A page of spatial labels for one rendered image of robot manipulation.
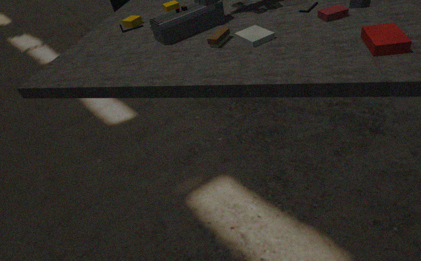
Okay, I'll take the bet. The yellow block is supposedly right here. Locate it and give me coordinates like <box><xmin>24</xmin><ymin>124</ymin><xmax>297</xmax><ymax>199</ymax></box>
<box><xmin>163</xmin><ymin>0</ymin><xmax>180</xmax><ymax>13</ymax></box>
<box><xmin>122</xmin><ymin>15</ymin><xmax>143</xmax><ymax>28</ymax></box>

